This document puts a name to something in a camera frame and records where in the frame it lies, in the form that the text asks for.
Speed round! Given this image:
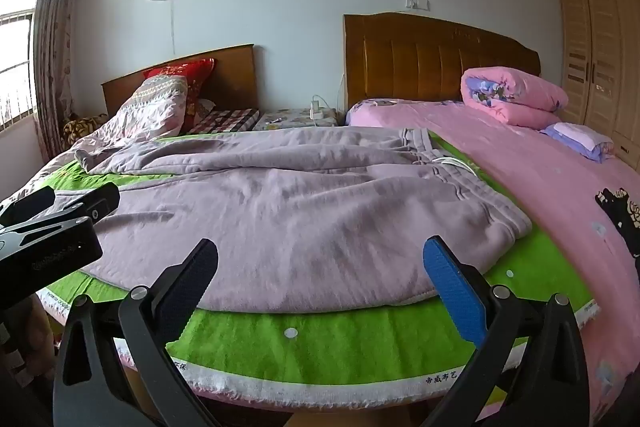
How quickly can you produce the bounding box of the patterned brown curtain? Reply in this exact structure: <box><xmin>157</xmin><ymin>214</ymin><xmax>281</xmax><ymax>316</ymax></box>
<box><xmin>31</xmin><ymin>0</ymin><xmax>87</xmax><ymax>162</ymax></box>

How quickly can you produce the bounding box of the large brown wooden headboard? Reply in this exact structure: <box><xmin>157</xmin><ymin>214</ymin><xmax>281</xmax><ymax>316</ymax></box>
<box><xmin>343</xmin><ymin>13</ymin><xmax>542</xmax><ymax>125</ymax></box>

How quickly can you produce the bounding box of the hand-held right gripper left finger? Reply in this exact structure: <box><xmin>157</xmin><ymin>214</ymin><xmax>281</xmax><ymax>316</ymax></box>
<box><xmin>52</xmin><ymin>238</ymin><xmax>221</xmax><ymax>427</ymax></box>

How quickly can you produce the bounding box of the small brown wooden headboard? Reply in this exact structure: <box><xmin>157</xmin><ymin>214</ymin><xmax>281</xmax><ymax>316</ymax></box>
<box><xmin>101</xmin><ymin>44</ymin><xmax>261</xmax><ymax>120</ymax></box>

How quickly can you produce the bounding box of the pale pink patterned quilt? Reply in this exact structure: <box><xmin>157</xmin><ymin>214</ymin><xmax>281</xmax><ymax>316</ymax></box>
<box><xmin>0</xmin><ymin>76</ymin><xmax>190</xmax><ymax>208</ymax></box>

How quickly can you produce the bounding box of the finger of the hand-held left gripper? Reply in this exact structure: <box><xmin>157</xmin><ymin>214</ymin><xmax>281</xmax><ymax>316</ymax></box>
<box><xmin>47</xmin><ymin>182</ymin><xmax>121</xmax><ymax>228</ymax></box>
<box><xmin>0</xmin><ymin>186</ymin><xmax>57</xmax><ymax>228</ymax></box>

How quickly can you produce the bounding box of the pink pillow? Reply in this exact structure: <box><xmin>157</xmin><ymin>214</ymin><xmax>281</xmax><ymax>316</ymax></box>
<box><xmin>345</xmin><ymin>99</ymin><xmax>640</xmax><ymax>427</ymax></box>

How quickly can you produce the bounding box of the red embroidered pillow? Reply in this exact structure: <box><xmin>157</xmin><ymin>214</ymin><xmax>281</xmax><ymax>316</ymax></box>
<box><xmin>142</xmin><ymin>59</ymin><xmax>218</xmax><ymax>132</ymax></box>

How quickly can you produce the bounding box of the barred window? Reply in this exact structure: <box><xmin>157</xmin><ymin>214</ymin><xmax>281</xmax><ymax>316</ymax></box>
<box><xmin>0</xmin><ymin>0</ymin><xmax>41</xmax><ymax>132</ymax></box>

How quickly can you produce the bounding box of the folded purple and white blanket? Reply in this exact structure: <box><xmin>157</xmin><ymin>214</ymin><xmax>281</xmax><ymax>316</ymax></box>
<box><xmin>540</xmin><ymin>122</ymin><xmax>616</xmax><ymax>164</ymax></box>

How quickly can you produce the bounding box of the floral covered nightstand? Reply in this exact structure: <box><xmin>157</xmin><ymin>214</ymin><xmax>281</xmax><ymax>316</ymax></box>
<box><xmin>252</xmin><ymin>107</ymin><xmax>341</xmax><ymax>131</ymax></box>

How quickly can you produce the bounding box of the green printed cloth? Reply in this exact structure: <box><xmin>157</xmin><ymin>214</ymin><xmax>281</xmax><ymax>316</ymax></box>
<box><xmin>37</xmin><ymin>129</ymin><xmax>601</xmax><ymax>400</ymax></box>

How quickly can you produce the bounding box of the tiger striped plush toy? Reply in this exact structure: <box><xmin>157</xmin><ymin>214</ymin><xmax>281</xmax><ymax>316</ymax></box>
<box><xmin>62</xmin><ymin>114</ymin><xmax>108</xmax><ymax>142</ymax></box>

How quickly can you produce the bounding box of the folded pink floral quilt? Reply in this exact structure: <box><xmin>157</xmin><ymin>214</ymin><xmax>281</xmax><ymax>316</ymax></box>
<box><xmin>460</xmin><ymin>67</ymin><xmax>570</xmax><ymax>130</ymax></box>

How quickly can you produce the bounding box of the mauve knitted sweater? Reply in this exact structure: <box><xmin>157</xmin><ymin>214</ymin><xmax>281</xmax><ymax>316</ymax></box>
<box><xmin>75</xmin><ymin>127</ymin><xmax>533</xmax><ymax>314</ymax></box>

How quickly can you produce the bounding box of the light wooden wardrobe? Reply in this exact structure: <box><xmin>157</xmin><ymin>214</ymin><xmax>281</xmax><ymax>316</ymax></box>
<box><xmin>557</xmin><ymin>0</ymin><xmax>640</xmax><ymax>172</ymax></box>

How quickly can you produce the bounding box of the red plaid bedsheet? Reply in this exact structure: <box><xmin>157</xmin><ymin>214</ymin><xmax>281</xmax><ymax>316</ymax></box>
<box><xmin>187</xmin><ymin>108</ymin><xmax>261</xmax><ymax>135</ymax></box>

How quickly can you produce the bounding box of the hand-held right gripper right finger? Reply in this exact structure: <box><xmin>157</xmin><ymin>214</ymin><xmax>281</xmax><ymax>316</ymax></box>
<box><xmin>422</xmin><ymin>235</ymin><xmax>591</xmax><ymax>427</ymax></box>

